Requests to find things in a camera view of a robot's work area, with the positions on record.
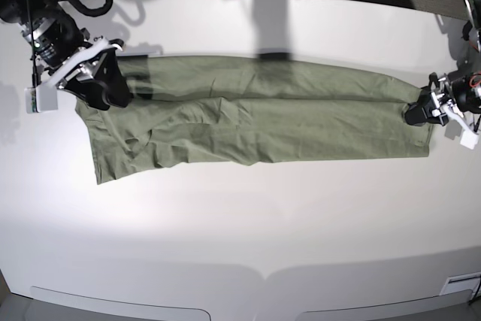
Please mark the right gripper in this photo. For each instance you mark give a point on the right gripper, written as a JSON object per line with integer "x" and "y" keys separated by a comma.
{"x": 87, "y": 69}

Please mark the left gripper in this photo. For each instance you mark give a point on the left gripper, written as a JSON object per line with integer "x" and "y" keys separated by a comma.
{"x": 447, "y": 99}

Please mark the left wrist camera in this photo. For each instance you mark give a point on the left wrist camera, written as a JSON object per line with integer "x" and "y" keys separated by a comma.
{"x": 469, "y": 139}

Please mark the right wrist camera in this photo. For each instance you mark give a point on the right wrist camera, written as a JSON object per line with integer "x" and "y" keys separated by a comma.
{"x": 40, "y": 99}

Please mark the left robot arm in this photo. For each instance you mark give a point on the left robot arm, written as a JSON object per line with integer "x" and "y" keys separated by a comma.
{"x": 470, "y": 34}

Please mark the green T-shirt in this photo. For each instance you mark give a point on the green T-shirt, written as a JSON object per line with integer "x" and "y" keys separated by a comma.
{"x": 191, "y": 109}

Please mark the white label sticker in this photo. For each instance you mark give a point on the white label sticker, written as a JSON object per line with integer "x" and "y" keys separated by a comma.
{"x": 461, "y": 283}

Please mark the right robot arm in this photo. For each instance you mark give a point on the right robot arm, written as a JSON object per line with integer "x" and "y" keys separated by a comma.
{"x": 31, "y": 14}

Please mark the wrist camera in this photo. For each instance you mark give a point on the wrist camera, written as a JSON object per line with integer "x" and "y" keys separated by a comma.
{"x": 40, "y": 99}
{"x": 469, "y": 139}

